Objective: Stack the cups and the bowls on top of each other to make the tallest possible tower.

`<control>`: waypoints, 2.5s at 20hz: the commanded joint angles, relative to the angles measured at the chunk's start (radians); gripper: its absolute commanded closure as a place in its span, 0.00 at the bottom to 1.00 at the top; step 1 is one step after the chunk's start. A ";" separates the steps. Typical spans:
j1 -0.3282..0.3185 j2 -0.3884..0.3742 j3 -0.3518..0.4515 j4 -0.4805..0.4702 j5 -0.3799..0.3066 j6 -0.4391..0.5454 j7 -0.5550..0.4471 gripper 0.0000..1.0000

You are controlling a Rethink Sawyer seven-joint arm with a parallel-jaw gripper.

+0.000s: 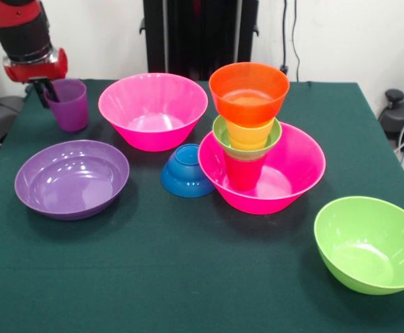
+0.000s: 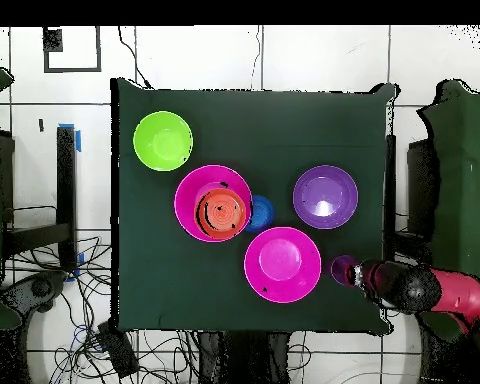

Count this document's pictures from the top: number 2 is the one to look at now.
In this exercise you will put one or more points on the purple plastic bowl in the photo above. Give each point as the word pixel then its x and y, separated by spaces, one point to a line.
pixel 325 196

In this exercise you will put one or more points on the blue tape strip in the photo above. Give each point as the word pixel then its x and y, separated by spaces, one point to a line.
pixel 78 142

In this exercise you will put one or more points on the magenta plastic bowl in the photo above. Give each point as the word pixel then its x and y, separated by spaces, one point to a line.
pixel 282 264
pixel 188 200

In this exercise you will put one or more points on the blue plastic bowl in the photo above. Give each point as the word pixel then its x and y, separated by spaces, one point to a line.
pixel 264 216

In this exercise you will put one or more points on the black metal stand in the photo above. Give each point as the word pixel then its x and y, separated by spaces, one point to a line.
pixel 66 180

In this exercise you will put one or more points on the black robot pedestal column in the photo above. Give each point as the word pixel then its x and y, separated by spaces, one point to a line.
pixel 240 360

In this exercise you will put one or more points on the dark green tablecloth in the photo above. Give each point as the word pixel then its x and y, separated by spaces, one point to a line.
pixel 244 120

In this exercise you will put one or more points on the grey pedestal foot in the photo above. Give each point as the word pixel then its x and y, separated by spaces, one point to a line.
pixel 40 288

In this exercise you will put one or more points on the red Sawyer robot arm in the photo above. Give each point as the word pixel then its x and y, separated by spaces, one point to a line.
pixel 456 292

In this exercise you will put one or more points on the black floor box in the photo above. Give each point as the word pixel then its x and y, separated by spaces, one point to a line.
pixel 118 352

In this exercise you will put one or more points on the black square floor frame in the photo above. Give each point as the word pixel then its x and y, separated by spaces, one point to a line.
pixel 72 70

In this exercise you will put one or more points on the purple plastic cup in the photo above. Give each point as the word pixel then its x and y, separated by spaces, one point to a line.
pixel 339 268

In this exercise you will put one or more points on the red plastic bowl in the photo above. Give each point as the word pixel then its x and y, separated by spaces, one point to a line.
pixel 220 214

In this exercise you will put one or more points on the large lime green bowl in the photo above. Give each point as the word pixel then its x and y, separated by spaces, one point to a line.
pixel 162 140

